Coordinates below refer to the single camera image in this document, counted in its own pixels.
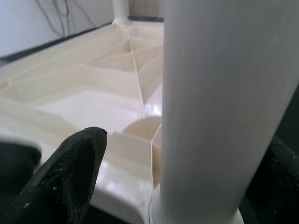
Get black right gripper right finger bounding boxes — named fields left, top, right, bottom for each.
left=240, top=137, right=299, bottom=224

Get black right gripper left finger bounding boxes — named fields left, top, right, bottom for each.
left=0, top=126, right=108, bottom=224

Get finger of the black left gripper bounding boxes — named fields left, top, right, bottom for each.
left=0, top=139, right=43, bottom=199

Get white plastic table top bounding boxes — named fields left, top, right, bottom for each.
left=0, top=22, right=245, bottom=224

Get white threaded plastic table leg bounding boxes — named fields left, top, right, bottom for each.
left=150, top=0, right=299, bottom=224
left=111, top=0, right=129, bottom=28

